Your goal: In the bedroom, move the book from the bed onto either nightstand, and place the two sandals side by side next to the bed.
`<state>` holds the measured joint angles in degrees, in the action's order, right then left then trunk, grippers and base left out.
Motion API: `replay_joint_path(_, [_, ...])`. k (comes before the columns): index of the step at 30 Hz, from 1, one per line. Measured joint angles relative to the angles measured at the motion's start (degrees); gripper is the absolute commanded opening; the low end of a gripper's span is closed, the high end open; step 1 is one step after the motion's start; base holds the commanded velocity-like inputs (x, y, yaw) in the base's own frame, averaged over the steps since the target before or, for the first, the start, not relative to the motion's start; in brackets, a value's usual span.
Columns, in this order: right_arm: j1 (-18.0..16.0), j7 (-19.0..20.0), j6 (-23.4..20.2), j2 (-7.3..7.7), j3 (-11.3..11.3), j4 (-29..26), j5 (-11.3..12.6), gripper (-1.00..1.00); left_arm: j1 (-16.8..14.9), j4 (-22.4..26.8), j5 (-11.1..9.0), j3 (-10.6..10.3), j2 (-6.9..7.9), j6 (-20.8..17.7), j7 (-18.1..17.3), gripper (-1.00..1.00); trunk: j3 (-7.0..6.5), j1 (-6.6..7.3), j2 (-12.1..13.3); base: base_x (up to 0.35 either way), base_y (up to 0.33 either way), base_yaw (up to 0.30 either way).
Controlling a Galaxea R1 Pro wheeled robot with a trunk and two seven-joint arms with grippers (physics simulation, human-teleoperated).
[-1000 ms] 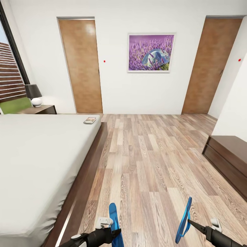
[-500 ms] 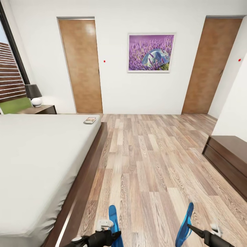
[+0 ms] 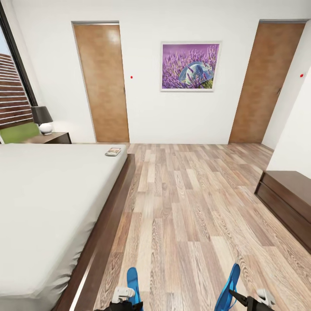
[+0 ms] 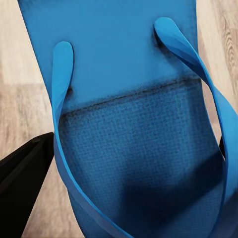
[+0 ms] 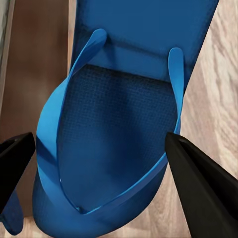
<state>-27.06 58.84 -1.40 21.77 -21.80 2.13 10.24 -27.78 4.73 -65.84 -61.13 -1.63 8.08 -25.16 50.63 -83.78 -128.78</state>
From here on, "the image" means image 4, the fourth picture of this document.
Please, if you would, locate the sandal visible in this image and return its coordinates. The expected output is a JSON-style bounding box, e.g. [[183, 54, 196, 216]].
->
[[17, 0, 238, 238]]

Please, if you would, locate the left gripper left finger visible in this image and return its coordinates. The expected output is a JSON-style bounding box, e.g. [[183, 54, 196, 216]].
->
[[0, 132, 54, 238]]

